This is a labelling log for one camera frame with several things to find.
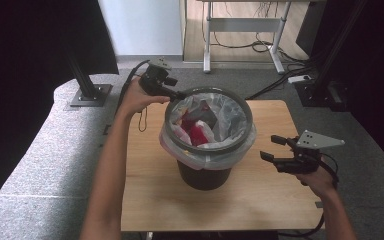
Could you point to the black metal stand grey base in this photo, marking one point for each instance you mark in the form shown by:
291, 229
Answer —
90, 96

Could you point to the white power strip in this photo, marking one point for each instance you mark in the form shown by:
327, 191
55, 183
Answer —
300, 79

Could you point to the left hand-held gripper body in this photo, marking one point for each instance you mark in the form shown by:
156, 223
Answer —
153, 81

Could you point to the clear plastic bag red print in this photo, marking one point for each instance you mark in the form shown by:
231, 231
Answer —
230, 120

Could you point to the person's right hand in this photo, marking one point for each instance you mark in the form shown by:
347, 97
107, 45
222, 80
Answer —
318, 183

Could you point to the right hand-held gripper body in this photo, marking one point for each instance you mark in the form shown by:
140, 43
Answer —
303, 165

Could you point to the black curtain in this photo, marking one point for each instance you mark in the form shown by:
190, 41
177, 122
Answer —
30, 66
380, 83

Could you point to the black floor socket frame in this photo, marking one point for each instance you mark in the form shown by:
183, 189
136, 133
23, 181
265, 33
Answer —
104, 130

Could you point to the person's left hand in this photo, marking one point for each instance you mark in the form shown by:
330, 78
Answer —
136, 98

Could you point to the white desk frame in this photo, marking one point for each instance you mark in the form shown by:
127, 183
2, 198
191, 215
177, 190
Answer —
243, 25

